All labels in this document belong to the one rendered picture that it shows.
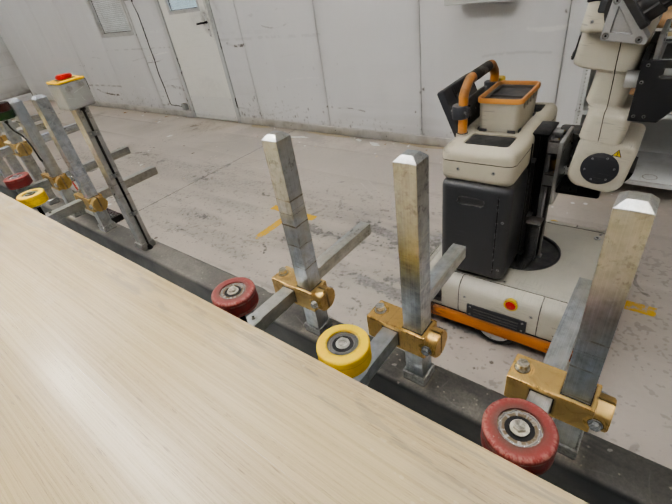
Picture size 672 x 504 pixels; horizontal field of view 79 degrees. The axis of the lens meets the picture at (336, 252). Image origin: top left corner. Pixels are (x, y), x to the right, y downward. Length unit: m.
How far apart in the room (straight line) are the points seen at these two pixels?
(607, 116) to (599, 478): 1.03
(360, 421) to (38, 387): 0.50
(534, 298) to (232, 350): 1.23
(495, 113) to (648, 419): 1.13
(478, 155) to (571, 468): 0.97
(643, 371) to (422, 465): 1.48
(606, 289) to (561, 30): 2.74
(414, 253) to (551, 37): 2.70
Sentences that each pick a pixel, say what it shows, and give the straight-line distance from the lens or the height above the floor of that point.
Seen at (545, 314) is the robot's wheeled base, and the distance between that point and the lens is 1.65.
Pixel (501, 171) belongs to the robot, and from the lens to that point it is 1.44.
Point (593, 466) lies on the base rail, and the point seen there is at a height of 0.70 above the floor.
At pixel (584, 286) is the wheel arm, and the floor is 0.82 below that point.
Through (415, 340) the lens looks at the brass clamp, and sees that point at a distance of 0.72.
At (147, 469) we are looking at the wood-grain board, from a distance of 0.60.
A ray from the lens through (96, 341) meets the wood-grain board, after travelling 0.81.
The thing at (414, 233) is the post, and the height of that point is 1.03.
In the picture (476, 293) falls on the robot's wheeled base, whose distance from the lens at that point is 1.69.
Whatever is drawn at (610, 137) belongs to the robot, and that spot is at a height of 0.83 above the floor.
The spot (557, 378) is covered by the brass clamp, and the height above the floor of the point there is 0.83.
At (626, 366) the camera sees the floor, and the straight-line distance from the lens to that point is 1.91.
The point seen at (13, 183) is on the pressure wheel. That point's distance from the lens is 1.85.
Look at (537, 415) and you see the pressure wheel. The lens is 0.55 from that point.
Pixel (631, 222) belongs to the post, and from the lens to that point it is 0.49.
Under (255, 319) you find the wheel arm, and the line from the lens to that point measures 0.83.
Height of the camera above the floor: 1.36
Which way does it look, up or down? 34 degrees down
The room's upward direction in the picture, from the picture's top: 10 degrees counter-clockwise
